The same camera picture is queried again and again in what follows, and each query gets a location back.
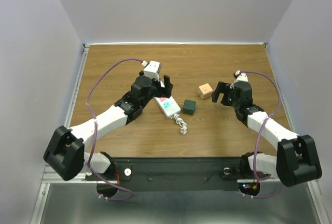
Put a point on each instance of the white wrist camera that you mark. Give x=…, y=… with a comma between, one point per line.
x=239, y=76
x=152, y=70

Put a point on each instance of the left aluminium frame rail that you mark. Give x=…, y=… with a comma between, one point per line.
x=49, y=175

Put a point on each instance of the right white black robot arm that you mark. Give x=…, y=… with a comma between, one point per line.
x=296, y=159

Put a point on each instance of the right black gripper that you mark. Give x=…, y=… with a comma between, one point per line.
x=222, y=87

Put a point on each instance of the aluminium frame rail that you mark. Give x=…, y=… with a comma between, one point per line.
x=282, y=82
x=49, y=175

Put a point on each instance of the right aluminium frame rail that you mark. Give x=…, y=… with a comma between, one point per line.
x=282, y=82

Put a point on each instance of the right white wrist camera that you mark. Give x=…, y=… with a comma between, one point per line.
x=239, y=76

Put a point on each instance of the orange cube plug adapter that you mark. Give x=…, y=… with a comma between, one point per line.
x=204, y=91

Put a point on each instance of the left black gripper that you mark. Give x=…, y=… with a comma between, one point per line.
x=164, y=92

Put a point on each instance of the dark green cube adapter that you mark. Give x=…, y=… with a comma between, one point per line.
x=189, y=107

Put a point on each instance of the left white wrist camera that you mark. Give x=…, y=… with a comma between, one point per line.
x=152, y=70

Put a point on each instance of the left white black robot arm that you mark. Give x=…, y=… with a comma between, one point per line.
x=66, y=151

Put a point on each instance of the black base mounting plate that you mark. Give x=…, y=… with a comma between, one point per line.
x=181, y=174

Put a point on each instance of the white multicolour power strip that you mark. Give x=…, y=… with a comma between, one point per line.
x=168, y=106

